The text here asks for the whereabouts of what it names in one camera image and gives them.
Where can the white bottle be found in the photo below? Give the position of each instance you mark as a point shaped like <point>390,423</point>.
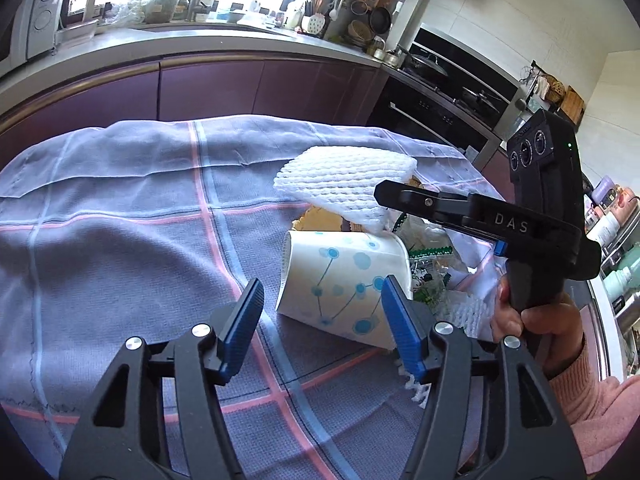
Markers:
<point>605,227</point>

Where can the purple bottle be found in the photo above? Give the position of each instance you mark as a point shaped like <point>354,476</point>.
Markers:
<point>606,195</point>

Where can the plastic bag of greens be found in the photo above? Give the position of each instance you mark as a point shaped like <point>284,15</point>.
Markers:
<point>150,7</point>

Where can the green bottle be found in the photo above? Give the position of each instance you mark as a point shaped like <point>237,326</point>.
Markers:
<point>622,280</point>

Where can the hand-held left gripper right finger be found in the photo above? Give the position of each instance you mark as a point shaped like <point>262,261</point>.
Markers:
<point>402,325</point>

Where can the clear plastic packaging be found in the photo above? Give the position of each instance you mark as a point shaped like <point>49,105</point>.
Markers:
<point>430,242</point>

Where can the hanging black frying pan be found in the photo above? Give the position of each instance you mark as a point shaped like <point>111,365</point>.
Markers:
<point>380,20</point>

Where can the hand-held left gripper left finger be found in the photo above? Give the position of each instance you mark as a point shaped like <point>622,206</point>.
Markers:
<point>242,325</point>

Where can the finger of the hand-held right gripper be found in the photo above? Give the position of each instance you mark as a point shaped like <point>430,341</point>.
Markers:
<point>425,202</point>

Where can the white microwave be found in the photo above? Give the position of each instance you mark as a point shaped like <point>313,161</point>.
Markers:
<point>40,15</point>

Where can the wooden cutting board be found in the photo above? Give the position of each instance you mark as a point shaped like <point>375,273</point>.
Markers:
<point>572,105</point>

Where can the purple plaid tablecloth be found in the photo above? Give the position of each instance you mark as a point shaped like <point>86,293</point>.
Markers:
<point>110,240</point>

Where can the person's right hand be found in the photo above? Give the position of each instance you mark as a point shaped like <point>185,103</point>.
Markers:
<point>555,320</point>

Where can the white dish tray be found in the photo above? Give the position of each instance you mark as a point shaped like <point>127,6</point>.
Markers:
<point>77,30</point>

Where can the paper cup with blue dots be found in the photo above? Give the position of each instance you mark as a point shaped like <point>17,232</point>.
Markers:
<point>330,280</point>

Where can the woven basket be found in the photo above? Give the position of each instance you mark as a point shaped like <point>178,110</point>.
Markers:
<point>360,32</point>

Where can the dark pan on stove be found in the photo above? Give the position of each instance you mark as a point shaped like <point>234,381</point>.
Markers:
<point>480,100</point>

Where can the orange peel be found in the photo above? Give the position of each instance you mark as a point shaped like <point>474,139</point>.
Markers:
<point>320,220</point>

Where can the white dotted utensil holder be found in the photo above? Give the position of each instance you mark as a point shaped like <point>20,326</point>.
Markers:
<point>316,24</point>

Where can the purple kitchen cabinets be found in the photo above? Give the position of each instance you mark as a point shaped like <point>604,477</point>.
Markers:
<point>210,87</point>

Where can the small white foam net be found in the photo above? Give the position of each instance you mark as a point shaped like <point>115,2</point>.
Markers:
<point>470,310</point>

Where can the large white foam net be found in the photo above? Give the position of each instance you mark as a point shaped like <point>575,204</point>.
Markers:
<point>340,180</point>

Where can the black built-in oven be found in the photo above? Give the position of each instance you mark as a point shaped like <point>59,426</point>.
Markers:
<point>425,110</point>

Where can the person's right forearm pink sleeve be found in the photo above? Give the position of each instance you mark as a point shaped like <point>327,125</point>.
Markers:
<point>600,410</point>

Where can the black wok with lid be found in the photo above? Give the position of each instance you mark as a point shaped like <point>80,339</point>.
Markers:
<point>425,65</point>

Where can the grey kitchen counter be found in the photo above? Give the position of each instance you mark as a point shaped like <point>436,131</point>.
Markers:
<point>200,42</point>

